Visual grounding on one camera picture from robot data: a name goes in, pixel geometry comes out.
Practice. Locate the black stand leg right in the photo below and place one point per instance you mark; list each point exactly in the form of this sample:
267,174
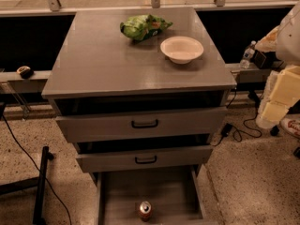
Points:
253,96

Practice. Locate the red coke can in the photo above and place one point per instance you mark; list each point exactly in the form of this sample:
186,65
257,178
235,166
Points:
145,210

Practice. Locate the grey top drawer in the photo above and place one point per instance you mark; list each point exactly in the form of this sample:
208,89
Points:
137,125

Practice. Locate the grey bottom drawer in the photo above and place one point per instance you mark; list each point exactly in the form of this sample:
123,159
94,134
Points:
173,192

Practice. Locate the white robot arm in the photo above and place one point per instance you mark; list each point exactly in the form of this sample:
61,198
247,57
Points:
284,40

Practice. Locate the white bowl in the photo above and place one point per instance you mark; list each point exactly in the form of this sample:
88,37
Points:
182,50

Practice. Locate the grey middle drawer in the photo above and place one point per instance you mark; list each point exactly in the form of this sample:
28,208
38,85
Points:
144,159

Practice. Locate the small black box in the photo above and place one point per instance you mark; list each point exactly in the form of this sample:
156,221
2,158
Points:
264,60

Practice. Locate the black stand leg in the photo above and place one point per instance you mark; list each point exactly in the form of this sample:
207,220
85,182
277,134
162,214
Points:
35,182
253,96

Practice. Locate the black stand leg left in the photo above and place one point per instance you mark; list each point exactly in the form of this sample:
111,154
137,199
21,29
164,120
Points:
35,182

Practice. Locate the red white shoe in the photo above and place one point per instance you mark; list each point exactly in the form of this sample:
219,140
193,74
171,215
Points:
292,126

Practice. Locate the green chip bag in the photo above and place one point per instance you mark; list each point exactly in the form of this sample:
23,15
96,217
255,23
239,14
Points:
142,27

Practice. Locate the grey drawer cabinet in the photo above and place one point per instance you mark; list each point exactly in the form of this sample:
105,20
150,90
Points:
100,71

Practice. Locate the clear water bottle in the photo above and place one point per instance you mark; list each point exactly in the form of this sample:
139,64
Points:
247,55

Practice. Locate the grey drawer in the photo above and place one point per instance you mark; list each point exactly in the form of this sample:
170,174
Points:
173,192
137,125
144,159

